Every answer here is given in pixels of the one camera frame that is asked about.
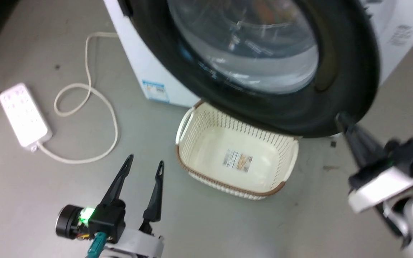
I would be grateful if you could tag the blue white energy sticker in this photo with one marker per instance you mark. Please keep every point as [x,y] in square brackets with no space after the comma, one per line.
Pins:
[155,91]

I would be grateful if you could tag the white power strip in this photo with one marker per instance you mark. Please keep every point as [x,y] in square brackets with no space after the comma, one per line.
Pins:
[23,114]

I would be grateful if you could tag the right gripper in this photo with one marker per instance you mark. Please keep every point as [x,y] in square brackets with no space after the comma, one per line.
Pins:
[385,186]

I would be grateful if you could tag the cream perforated laundry basket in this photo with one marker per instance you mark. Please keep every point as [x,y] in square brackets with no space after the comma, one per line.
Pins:
[210,143]

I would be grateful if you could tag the black round glass washer door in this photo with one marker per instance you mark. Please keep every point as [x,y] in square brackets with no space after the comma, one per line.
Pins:
[350,71]

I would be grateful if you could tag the paper label inside basket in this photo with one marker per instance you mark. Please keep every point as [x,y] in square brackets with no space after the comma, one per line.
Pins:
[237,160]

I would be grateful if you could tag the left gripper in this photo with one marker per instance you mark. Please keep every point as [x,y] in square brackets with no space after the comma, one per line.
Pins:
[108,220]

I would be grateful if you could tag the white washing machine body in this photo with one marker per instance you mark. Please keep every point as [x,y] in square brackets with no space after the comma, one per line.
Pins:
[138,53]

